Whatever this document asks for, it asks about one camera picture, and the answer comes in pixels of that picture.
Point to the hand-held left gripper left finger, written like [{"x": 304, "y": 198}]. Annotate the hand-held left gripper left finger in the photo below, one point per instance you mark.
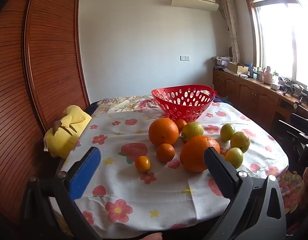
[{"x": 85, "y": 170}]

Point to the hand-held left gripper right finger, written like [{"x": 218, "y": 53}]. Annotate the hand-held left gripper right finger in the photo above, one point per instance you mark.
[{"x": 219, "y": 171}]

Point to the large orange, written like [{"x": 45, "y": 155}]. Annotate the large orange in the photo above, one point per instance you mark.
[
  {"x": 194, "y": 155},
  {"x": 163, "y": 131}
]

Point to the small tangerine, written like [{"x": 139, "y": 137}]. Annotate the small tangerine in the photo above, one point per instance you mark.
[
  {"x": 181, "y": 125},
  {"x": 165, "y": 153}
]

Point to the red perforated plastic basket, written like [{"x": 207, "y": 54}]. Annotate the red perforated plastic basket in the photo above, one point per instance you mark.
[{"x": 184, "y": 111}]

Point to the yellow plush toy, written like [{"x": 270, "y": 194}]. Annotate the yellow plush toy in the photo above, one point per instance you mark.
[{"x": 58, "y": 140}]

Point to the green pear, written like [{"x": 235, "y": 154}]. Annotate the green pear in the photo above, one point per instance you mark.
[{"x": 192, "y": 131}]

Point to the white floral strawberry tablecloth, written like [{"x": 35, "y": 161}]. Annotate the white floral strawberry tablecloth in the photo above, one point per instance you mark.
[{"x": 134, "y": 200}]

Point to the tiny kumquat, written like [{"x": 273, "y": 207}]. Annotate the tiny kumquat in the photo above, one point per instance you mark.
[{"x": 142, "y": 164}]

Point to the floral quilt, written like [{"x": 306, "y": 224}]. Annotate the floral quilt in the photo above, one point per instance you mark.
[{"x": 113, "y": 105}]

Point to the dark blue blanket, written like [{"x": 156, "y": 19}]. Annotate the dark blue blanket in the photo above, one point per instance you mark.
[{"x": 220, "y": 100}]

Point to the wooden sideboard cabinet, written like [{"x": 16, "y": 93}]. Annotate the wooden sideboard cabinet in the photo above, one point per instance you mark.
[{"x": 249, "y": 92}]

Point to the black chair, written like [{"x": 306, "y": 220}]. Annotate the black chair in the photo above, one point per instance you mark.
[{"x": 294, "y": 132}]

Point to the cardboard box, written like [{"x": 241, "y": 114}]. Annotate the cardboard box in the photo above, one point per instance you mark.
[{"x": 236, "y": 67}]

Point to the pink thermos jug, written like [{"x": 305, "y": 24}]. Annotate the pink thermos jug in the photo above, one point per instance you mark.
[{"x": 268, "y": 76}]

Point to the wooden slatted wardrobe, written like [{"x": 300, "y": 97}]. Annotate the wooden slatted wardrobe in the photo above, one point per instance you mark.
[{"x": 51, "y": 55}]

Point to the beige curtain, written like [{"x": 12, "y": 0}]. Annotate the beige curtain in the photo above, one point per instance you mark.
[{"x": 231, "y": 25}]

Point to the window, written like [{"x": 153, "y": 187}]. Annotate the window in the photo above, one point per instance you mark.
[{"x": 281, "y": 30}]

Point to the white wall socket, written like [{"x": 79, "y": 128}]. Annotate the white wall socket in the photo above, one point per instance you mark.
[{"x": 185, "y": 58}]

